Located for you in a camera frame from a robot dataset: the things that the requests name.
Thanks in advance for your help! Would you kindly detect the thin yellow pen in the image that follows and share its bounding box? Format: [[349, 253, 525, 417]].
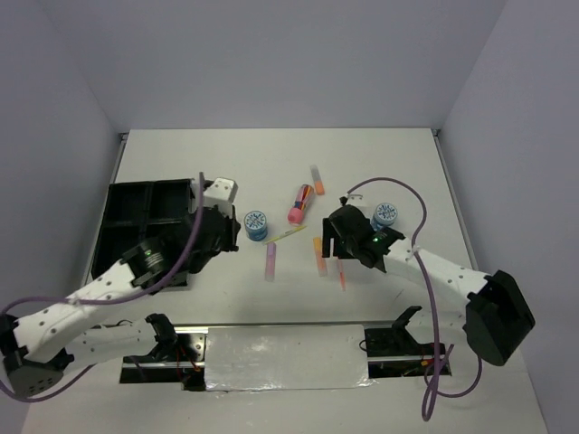
[[262, 225, 307, 245]]

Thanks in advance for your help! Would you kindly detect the thin orange pen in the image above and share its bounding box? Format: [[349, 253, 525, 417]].
[[336, 259, 346, 291]]

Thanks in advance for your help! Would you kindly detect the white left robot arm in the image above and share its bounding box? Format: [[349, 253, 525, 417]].
[[1, 204, 241, 403]]

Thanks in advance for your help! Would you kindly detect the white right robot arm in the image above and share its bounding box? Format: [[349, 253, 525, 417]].
[[322, 204, 536, 366]]

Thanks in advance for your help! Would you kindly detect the yellow orange highlighter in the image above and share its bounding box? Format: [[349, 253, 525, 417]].
[[313, 237, 327, 277]]

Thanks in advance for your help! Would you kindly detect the pink marker tube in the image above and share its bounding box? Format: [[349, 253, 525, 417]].
[[287, 184, 314, 225]]

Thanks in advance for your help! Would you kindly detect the right blue round tape container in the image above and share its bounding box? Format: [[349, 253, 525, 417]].
[[371, 203, 398, 231]]

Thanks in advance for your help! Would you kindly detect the blue round tape container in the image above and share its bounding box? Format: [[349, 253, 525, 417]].
[[371, 203, 398, 231], [243, 210, 268, 241]]

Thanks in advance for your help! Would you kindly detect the left blue round tape container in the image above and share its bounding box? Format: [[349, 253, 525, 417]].
[[243, 210, 268, 241]]

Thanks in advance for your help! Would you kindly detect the orange capped highlighter far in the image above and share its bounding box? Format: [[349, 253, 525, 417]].
[[310, 165, 325, 195]]

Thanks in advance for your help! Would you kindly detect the purple highlighter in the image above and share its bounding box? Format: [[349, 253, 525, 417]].
[[265, 242, 277, 282]]

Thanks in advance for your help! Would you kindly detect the black compartment organizer tray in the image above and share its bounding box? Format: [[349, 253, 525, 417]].
[[90, 179, 194, 278]]

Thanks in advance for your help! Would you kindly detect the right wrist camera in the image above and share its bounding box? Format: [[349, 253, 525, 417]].
[[339, 193, 365, 207]]

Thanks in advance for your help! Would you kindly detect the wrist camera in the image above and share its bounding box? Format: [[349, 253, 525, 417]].
[[339, 193, 365, 207], [203, 177, 238, 212]]

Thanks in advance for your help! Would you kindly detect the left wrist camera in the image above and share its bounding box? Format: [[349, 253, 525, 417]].
[[203, 177, 238, 212]]

